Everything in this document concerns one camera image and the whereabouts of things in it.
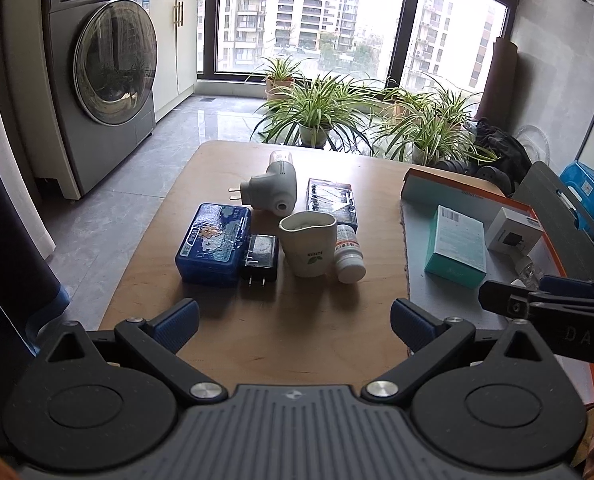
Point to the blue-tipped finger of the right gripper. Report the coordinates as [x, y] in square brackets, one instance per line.
[567, 287]

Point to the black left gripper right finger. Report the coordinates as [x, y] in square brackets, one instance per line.
[437, 345]

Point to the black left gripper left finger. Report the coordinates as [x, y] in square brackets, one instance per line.
[151, 346]

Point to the clear plastic item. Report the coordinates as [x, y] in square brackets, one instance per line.
[528, 273]

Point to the white pill bottle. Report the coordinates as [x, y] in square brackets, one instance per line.
[348, 258]

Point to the blue cartoon tin box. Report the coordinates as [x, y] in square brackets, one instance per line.
[212, 249]

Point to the black power adapter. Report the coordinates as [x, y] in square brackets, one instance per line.
[261, 260]

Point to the white ceramic cup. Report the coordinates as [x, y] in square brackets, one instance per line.
[308, 240]

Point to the grey chair back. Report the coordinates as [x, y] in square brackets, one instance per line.
[567, 224]

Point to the small white adapter box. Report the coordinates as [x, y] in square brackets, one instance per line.
[513, 233]

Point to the teal product box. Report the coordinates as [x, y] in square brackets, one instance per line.
[456, 249]

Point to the black bag on floor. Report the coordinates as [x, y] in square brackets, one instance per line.
[497, 152]

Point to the dark playing card box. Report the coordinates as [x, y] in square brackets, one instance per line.
[333, 198]

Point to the brown rolled mat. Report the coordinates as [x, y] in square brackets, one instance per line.
[497, 94]

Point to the white plug-in mosquito repeller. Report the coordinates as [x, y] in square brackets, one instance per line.
[274, 191]

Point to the right spider plant white pot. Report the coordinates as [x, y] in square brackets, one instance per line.
[426, 127]

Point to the large spider plant white pot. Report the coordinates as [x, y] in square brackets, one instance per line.
[329, 112]

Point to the spider plant in terracotta pot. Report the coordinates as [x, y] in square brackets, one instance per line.
[279, 76]

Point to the silver front-load washing machine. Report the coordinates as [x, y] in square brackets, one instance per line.
[102, 62]

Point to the cream cabinet with gold handles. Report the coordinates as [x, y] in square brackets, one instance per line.
[175, 23]

